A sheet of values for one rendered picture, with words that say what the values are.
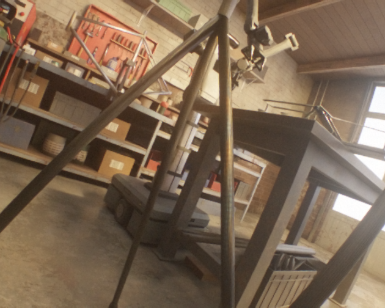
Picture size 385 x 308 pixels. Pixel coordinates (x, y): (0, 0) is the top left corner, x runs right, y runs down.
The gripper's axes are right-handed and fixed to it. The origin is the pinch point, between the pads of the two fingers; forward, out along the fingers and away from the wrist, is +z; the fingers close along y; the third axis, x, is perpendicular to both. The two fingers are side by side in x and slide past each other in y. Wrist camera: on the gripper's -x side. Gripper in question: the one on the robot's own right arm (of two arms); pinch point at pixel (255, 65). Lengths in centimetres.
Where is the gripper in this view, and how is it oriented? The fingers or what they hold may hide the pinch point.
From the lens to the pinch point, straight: 136.0
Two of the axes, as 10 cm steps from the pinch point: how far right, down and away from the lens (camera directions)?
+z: -0.3, 9.3, -3.8
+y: 7.0, 2.9, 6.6
